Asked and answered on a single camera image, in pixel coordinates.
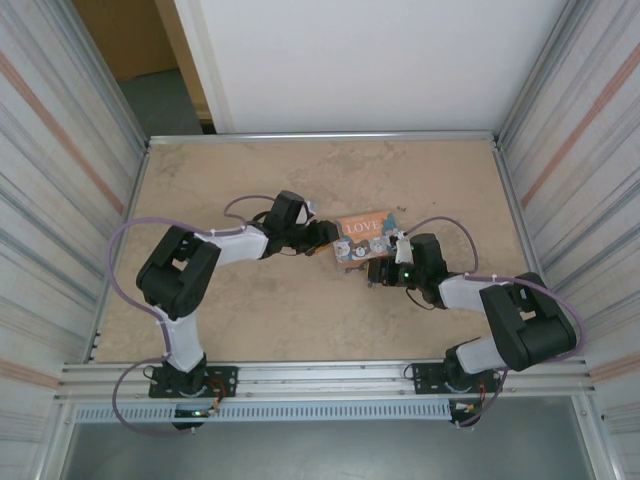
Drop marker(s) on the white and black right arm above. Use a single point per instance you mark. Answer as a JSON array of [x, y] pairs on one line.
[[530, 325]]

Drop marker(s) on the LOVE bear picture diary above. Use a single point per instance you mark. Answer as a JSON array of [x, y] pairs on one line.
[[360, 235]]

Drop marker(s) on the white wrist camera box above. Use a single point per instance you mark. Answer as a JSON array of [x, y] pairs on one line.
[[310, 206], [402, 250]]

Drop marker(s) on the aluminium table end rail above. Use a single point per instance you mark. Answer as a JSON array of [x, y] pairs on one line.
[[325, 136]]

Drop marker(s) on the ribbed left enclosure panel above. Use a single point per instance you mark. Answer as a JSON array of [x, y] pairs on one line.
[[50, 200]]

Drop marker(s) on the aluminium left side rail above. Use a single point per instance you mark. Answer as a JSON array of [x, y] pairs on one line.
[[134, 200]]

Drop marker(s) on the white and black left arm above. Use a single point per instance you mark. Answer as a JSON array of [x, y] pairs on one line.
[[175, 270]]

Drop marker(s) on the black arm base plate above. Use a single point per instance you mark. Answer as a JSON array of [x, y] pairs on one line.
[[425, 375], [225, 375]]

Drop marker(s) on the ribbed enclosure panel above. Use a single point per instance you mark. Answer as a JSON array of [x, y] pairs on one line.
[[590, 175], [50, 200]]

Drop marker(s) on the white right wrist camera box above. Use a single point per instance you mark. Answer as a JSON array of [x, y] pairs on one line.
[[402, 250]]

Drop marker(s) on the brown wooden door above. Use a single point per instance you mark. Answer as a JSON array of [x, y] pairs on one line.
[[130, 35]]

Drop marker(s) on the white back panel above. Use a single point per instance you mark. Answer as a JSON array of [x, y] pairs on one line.
[[350, 65]]

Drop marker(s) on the ribbed right enclosure panel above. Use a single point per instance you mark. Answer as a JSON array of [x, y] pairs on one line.
[[590, 175]]

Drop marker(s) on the aluminium right side rail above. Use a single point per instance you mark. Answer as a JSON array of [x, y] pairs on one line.
[[511, 200]]

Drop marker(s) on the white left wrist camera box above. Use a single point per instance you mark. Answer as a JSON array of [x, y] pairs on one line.
[[310, 206]]

